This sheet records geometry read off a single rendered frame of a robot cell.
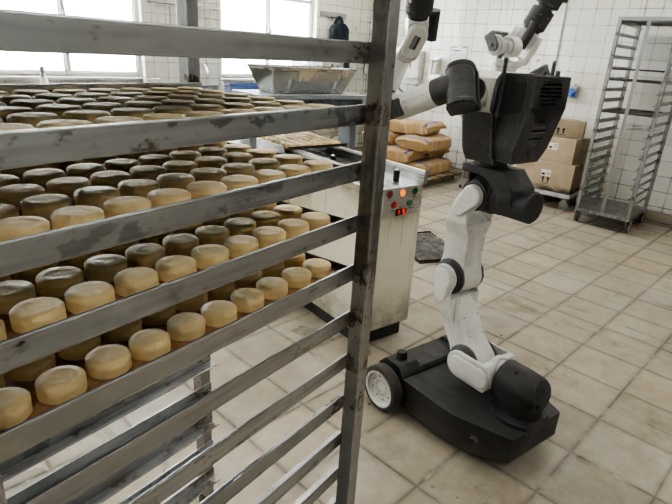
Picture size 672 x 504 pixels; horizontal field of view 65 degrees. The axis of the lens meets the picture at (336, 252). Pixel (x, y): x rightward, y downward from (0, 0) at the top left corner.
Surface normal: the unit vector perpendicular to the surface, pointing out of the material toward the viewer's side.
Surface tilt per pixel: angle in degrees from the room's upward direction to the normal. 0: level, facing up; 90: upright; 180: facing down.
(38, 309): 0
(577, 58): 90
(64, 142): 90
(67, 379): 0
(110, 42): 90
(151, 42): 90
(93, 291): 0
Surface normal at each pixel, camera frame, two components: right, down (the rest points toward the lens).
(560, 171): -0.64, 0.22
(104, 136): 0.80, 0.25
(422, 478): 0.06, -0.93
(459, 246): -0.80, 0.17
